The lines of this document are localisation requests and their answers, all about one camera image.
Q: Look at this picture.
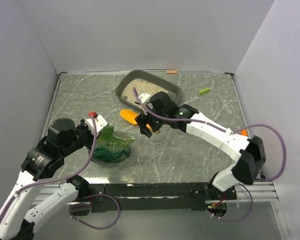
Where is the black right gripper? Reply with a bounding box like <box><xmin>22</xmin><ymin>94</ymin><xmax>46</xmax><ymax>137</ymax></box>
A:
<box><xmin>135</xmin><ymin>104</ymin><xmax>168</xmax><ymax>138</ymax></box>

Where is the yellow plastic scoop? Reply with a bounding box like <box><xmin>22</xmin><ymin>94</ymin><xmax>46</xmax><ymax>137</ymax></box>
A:
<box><xmin>119</xmin><ymin>108</ymin><xmax>156</xmax><ymax>134</ymax></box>

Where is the green litter bag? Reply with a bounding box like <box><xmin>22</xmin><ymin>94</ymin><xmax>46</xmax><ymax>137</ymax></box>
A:
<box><xmin>91</xmin><ymin>124</ymin><xmax>137</xmax><ymax>164</ymax></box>

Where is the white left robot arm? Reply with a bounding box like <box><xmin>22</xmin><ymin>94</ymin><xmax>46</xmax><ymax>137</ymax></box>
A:
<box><xmin>0</xmin><ymin>112</ymin><xmax>108</xmax><ymax>240</ymax></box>

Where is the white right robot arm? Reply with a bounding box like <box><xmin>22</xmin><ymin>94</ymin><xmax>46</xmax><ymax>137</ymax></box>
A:
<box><xmin>133</xmin><ymin>89</ymin><xmax>266</xmax><ymax>199</ymax></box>

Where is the beige cat litter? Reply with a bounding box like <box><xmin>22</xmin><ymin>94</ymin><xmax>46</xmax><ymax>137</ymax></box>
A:
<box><xmin>121</xmin><ymin>78</ymin><xmax>175</xmax><ymax>106</ymax></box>

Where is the dark grey litter box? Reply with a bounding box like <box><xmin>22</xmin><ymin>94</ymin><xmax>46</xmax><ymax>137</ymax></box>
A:
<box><xmin>115</xmin><ymin>70</ymin><xmax>182</xmax><ymax>111</ymax></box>

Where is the small orange block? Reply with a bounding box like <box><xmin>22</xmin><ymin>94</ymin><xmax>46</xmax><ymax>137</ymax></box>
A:
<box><xmin>165</xmin><ymin>70</ymin><xmax>178</xmax><ymax>74</ymax></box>

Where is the small green block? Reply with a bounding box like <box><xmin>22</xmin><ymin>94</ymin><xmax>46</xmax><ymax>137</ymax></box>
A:
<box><xmin>199</xmin><ymin>87</ymin><xmax>211</xmax><ymax>95</ymax></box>

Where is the orange plastic carrot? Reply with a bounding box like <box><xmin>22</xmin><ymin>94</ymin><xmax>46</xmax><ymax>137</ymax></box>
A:
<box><xmin>240</xmin><ymin>129</ymin><xmax>249</xmax><ymax>137</ymax></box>

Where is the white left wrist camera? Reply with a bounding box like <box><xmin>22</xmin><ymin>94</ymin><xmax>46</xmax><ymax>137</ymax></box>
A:
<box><xmin>84</xmin><ymin>111</ymin><xmax>109</xmax><ymax>135</ymax></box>

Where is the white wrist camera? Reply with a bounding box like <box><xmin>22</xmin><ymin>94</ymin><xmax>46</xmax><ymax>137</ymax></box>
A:
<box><xmin>137</xmin><ymin>93</ymin><xmax>151</xmax><ymax>106</ymax></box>
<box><xmin>84</xmin><ymin>111</ymin><xmax>109</xmax><ymax>135</ymax></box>

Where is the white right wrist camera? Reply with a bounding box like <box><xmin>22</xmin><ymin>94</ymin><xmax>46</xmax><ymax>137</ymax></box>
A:
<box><xmin>137</xmin><ymin>93</ymin><xmax>151</xmax><ymax>106</ymax></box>

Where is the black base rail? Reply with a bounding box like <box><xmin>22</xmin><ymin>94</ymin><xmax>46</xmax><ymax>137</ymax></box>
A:
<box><xmin>77</xmin><ymin>182</ymin><xmax>237</xmax><ymax>213</ymax></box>

